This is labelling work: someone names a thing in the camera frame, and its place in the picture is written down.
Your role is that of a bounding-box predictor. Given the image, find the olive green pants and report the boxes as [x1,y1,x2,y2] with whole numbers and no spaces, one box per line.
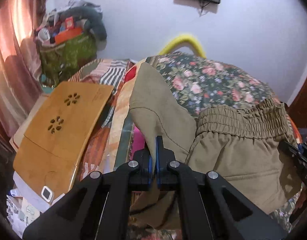
[128,62,303,230]

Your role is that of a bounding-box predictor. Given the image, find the wooden door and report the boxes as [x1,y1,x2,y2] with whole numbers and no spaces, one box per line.
[287,78,307,128]

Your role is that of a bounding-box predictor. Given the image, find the colourful blanket under bedspread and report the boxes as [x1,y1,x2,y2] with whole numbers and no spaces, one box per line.
[69,59,137,180]

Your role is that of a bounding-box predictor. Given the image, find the folded magenta cloth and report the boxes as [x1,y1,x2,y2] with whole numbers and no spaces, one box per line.
[131,126,145,155]

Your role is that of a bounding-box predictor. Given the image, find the crumpled white papers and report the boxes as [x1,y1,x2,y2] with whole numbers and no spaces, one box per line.
[6,188,41,238]

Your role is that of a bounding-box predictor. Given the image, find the wooden lap desk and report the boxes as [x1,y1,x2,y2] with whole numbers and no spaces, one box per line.
[13,81,114,198]

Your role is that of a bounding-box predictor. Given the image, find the floral bedspread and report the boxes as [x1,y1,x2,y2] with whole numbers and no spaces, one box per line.
[137,52,299,231]

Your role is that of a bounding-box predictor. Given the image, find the pink curtain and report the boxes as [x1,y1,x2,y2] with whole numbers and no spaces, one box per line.
[0,0,47,140]

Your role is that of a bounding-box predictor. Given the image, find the yellow curved headboard pipe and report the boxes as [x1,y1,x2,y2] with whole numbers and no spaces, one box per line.
[159,34,207,59]

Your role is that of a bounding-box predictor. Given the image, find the green bag of clutter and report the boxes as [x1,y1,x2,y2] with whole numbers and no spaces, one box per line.
[35,0,107,88]

